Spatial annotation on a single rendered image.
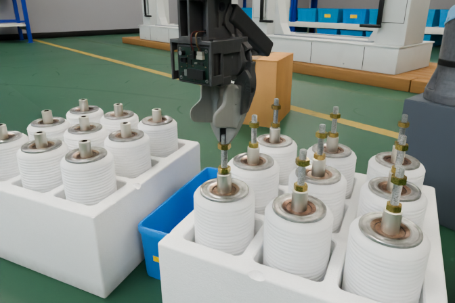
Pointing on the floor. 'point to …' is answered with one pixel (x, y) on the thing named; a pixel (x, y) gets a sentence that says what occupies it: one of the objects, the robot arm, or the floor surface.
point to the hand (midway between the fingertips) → (227, 132)
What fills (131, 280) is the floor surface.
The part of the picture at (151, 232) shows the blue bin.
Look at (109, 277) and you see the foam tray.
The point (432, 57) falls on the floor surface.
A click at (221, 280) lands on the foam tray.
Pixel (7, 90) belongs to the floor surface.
